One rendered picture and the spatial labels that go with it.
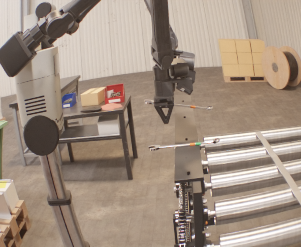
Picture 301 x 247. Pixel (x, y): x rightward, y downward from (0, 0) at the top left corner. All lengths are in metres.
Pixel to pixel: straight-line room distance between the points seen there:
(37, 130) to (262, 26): 11.03
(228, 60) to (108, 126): 5.34
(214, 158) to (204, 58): 9.79
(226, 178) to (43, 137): 0.89
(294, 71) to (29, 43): 7.53
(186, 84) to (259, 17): 10.70
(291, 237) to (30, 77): 1.13
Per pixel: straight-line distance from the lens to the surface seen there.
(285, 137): 2.45
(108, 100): 4.33
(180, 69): 1.43
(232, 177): 1.83
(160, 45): 1.33
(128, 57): 11.85
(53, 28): 1.15
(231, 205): 1.56
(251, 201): 1.58
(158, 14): 1.28
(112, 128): 4.19
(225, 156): 2.10
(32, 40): 1.16
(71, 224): 1.57
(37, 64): 1.31
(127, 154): 4.15
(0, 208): 3.12
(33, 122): 1.36
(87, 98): 4.43
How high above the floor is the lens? 1.65
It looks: 16 degrees down
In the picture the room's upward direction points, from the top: 6 degrees counter-clockwise
